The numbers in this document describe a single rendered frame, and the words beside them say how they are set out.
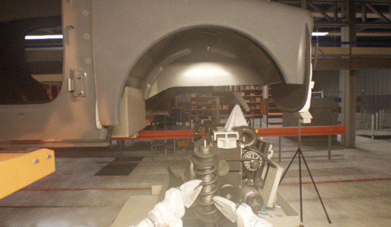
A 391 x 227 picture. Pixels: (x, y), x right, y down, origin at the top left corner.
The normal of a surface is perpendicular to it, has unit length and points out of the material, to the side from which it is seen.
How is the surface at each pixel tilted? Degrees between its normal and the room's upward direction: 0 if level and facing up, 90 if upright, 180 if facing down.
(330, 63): 90
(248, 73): 90
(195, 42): 93
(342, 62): 90
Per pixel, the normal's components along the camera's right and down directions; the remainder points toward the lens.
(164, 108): 0.02, 0.03
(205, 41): -0.27, 0.09
